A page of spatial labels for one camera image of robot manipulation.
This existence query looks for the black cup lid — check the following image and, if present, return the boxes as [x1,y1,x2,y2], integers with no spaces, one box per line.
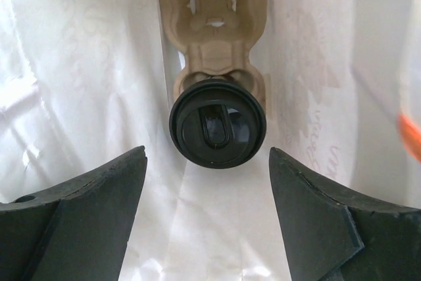
[168,79,266,169]

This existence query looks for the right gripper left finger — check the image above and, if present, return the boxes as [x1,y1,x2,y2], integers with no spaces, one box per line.
[1,146,147,280]

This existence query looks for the cream paper bag orange handles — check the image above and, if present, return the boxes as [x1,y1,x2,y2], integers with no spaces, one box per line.
[1,0,420,280]

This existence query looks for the brown pulp cup carrier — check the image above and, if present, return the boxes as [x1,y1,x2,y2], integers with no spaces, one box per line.
[159,0,268,107]

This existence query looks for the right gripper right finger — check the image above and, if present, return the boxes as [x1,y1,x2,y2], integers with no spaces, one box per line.
[269,148,420,280]

